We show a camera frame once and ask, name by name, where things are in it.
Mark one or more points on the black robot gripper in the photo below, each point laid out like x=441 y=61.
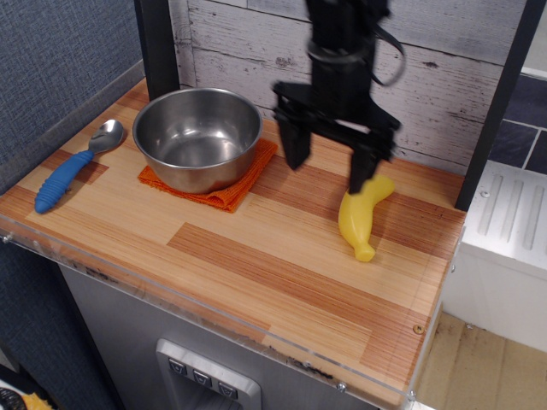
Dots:
x=336 y=104

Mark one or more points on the yellow plastic banana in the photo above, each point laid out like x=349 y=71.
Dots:
x=355 y=215

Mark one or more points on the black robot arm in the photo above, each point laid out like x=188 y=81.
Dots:
x=348 y=31

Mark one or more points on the stainless steel pot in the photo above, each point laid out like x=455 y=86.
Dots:
x=198 y=140

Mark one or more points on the orange folded cloth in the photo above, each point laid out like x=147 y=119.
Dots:
x=228 y=199

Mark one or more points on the white ribbed side counter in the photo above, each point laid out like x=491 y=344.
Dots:
x=498 y=275

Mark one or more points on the grey toy fridge cabinet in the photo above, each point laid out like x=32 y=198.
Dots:
x=125 y=327

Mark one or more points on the silver dispenser button panel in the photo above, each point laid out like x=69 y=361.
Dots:
x=196 y=382

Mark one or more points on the yellow object bottom left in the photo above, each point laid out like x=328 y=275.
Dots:
x=34 y=402

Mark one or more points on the black right frame post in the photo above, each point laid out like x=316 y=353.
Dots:
x=518 y=51

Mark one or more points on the black frame post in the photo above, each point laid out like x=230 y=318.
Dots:
x=157 y=46
x=518 y=51

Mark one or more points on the black left frame post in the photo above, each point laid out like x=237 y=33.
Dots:
x=157 y=46

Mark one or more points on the blue handled metal spoon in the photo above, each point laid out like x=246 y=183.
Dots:
x=107 y=137

